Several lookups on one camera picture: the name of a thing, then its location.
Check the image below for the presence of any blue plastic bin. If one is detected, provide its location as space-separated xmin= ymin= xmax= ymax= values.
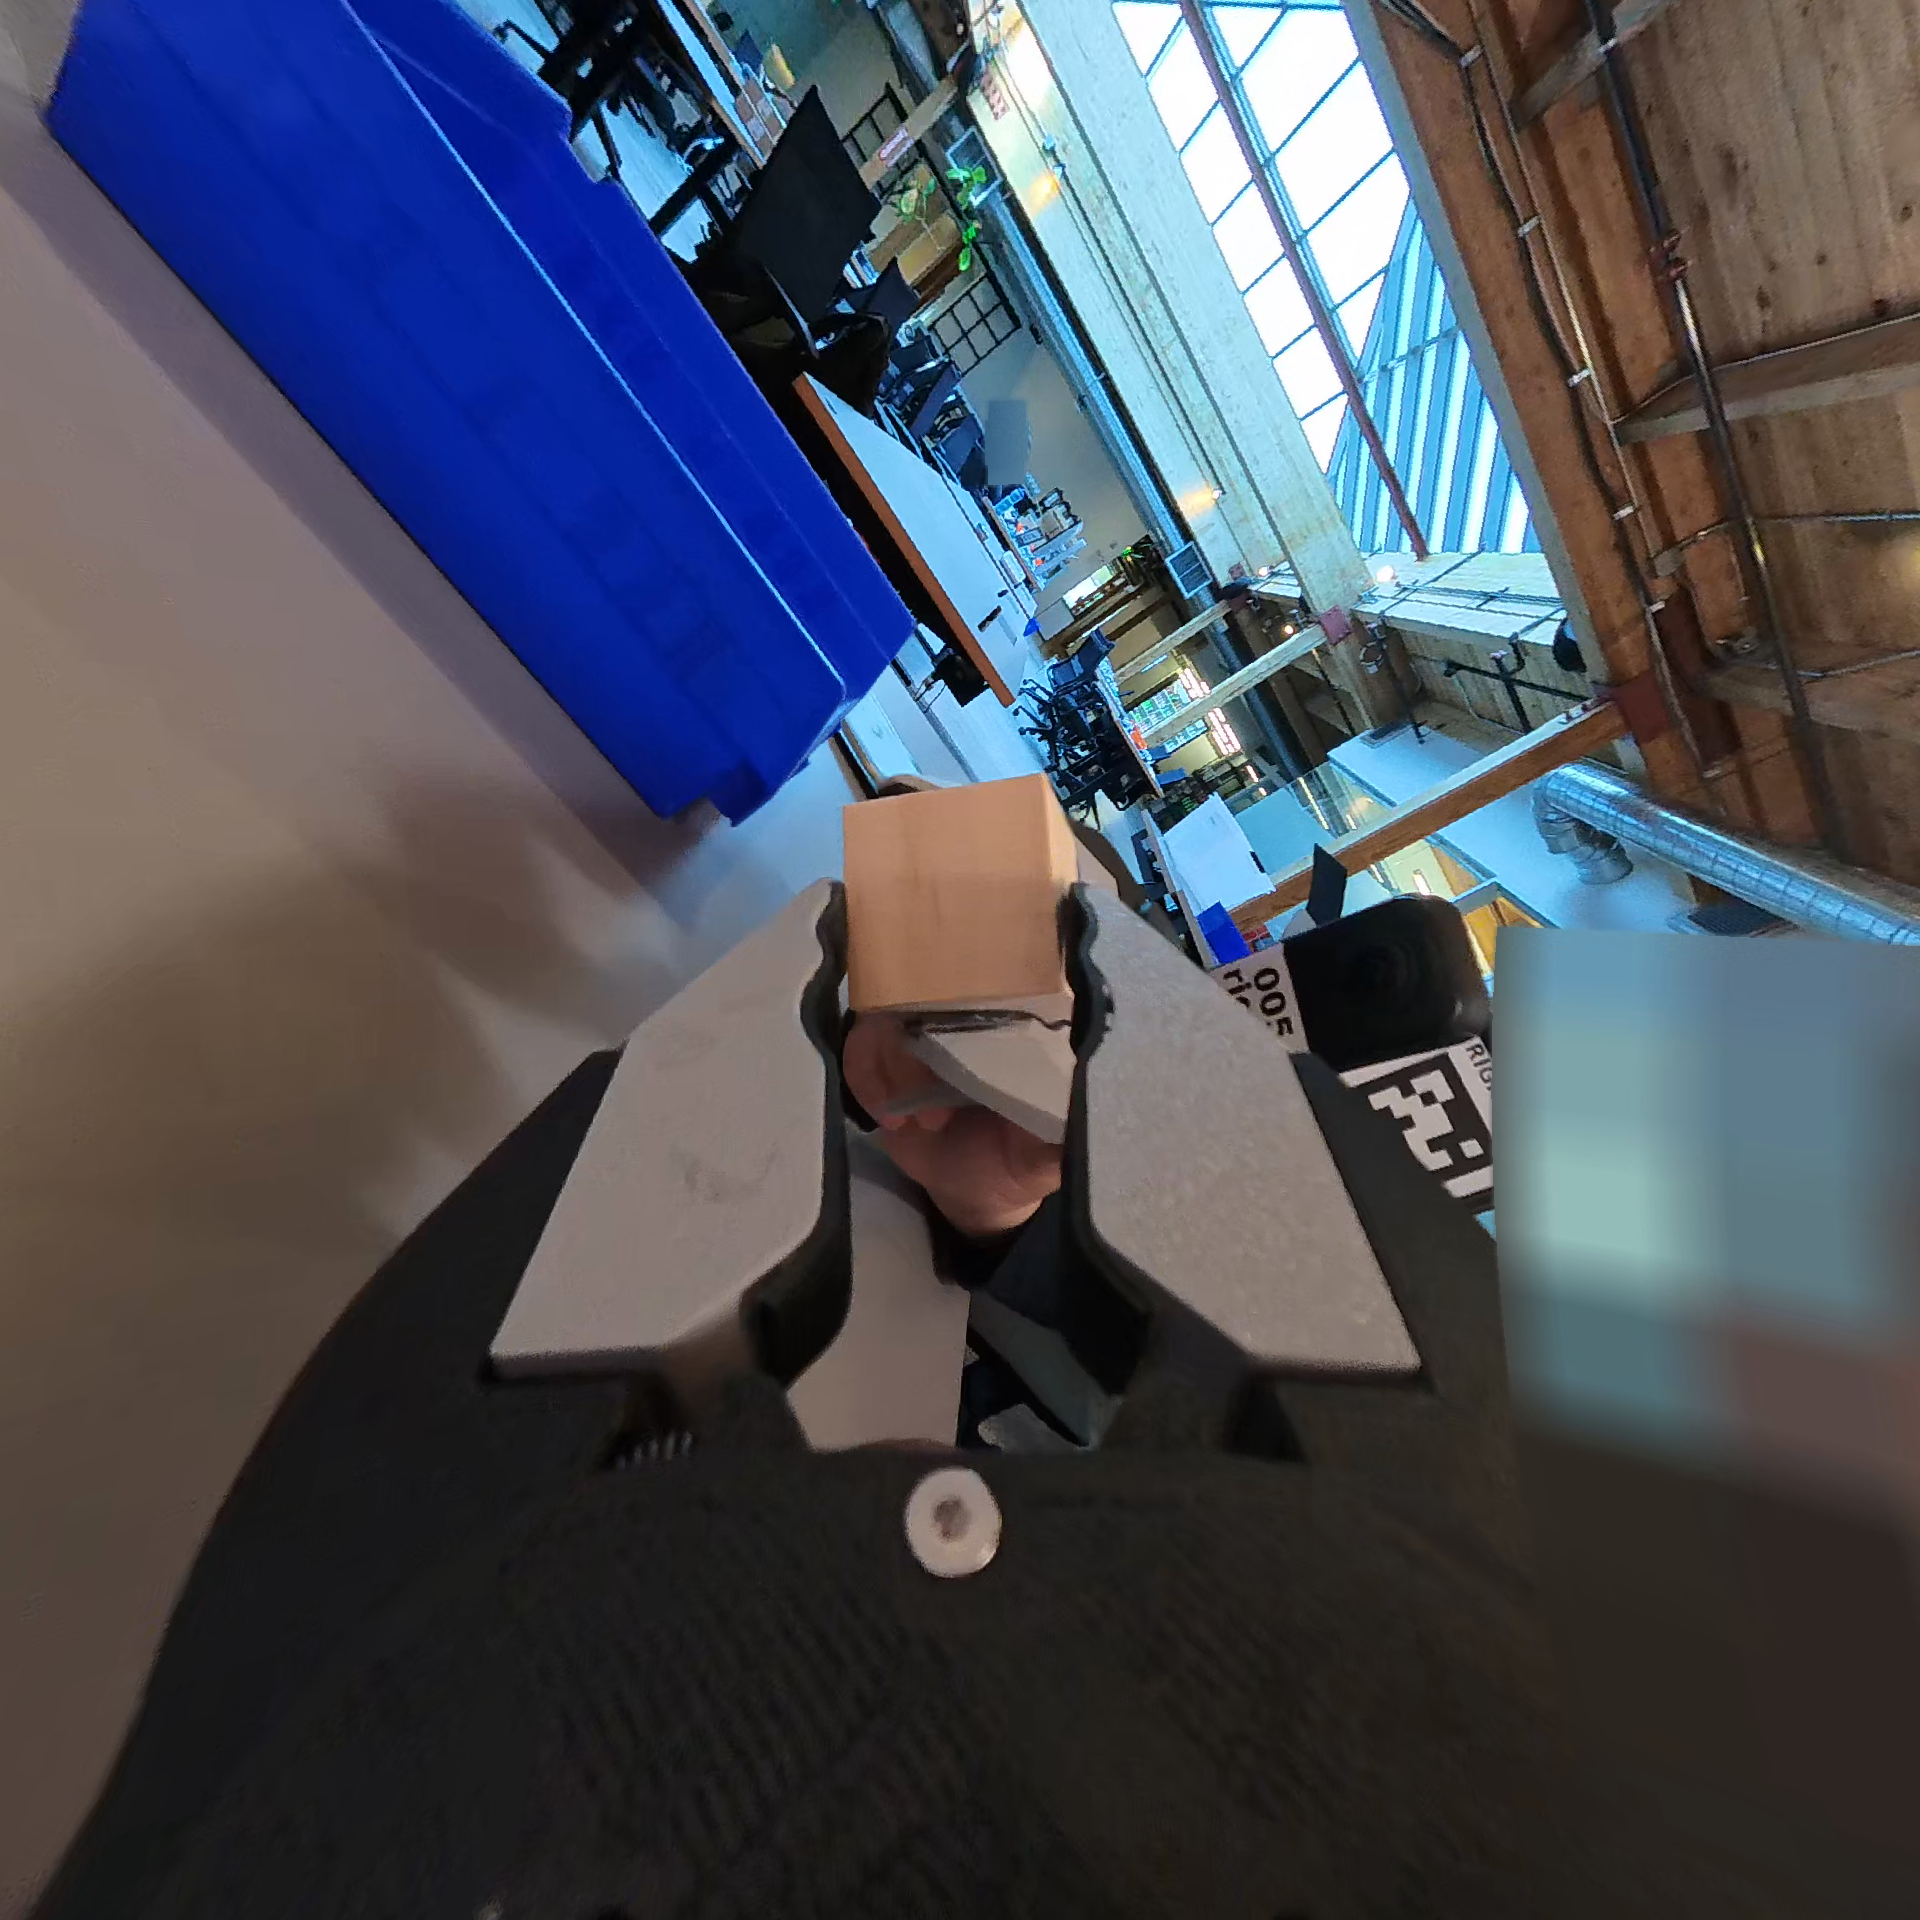
xmin=45 ymin=0 xmax=920 ymax=825

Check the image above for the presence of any green plant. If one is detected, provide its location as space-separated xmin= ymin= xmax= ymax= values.
xmin=896 ymin=159 xmax=1003 ymax=274

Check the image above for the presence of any silver ventilation duct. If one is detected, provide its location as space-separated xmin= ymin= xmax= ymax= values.
xmin=1530 ymin=761 xmax=1920 ymax=952

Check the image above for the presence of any long white desk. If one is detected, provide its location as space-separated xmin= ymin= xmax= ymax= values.
xmin=790 ymin=374 xmax=1039 ymax=711

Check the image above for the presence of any black office chair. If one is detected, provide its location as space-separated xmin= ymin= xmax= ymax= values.
xmin=1018 ymin=632 xmax=1163 ymax=805

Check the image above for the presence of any wooden cube with blue tape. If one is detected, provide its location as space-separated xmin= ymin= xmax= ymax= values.
xmin=839 ymin=776 xmax=1085 ymax=1025

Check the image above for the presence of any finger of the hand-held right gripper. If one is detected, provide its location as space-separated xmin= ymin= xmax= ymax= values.
xmin=1074 ymin=817 xmax=1156 ymax=944
xmin=885 ymin=1013 xmax=1079 ymax=1155

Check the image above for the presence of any person's right hand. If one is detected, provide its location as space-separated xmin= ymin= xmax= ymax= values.
xmin=844 ymin=1019 xmax=1076 ymax=1237

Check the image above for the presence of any skylight window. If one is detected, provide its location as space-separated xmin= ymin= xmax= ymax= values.
xmin=1112 ymin=0 xmax=1548 ymax=561

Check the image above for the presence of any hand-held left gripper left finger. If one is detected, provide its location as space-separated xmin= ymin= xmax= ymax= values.
xmin=490 ymin=883 xmax=855 ymax=1391

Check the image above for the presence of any black monitor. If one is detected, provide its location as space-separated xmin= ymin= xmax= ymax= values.
xmin=702 ymin=87 xmax=887 ymax=338

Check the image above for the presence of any black white coded sign board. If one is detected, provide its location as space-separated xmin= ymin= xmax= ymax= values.
xmin=1339 ymin=1031 xmax=1502 ymax=1234

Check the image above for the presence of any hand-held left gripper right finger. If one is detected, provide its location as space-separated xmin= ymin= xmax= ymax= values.
xmin=1055 ymin=886 xmax=1421 ymax=1443

